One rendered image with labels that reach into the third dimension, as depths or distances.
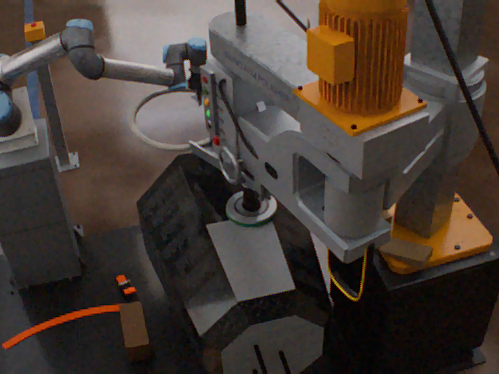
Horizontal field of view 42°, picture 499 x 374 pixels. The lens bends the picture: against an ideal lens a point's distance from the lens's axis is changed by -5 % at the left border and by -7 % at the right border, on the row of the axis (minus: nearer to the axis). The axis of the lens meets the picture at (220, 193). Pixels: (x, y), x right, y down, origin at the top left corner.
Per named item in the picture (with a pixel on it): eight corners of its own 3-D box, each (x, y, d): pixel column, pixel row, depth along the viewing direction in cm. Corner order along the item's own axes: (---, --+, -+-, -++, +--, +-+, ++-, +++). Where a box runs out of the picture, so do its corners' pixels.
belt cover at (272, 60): (424, 161, 193) (430, 113, 183) (360, 191, 184) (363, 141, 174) (253, 42, 260) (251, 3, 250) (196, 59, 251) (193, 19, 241)
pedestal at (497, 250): (428, 274, 364) (447, 169, 318) (486, 362, 314) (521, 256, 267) (320, 305, 354) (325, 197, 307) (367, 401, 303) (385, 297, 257)
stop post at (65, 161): (77, 152, 481) (48, 16, 413) (79, 168, 465) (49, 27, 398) (50, 158, 478) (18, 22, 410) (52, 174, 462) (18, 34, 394)
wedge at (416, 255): (431, 256, 267) (433, 247, 264) (421, 270, 261) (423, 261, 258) (390, 238, 277) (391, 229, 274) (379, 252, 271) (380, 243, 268)
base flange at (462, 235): (441, 182, 310) (443, 174, 307) (495, 248, 272) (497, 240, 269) (349, 204, 302) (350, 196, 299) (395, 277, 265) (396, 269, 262)
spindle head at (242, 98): (308, 181, 260) (309, 80, 232) (260, 202, 252) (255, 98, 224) (258, 138, 285) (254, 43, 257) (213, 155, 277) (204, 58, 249)
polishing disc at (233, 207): (216, 211, 290) (216, 209, 289) (247, 185, 302) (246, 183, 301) (256, 230, 278) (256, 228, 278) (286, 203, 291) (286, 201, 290)
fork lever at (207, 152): (302, 186, 262) (301, 174, 260) (260, 204, 256) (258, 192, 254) (220, 139, 319) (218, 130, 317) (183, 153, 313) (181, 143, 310)
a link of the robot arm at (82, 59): (81, 72, 271) (193, 87, 322) (79, 44, 272) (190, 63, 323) (65, 80, 278) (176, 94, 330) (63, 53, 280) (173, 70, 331)
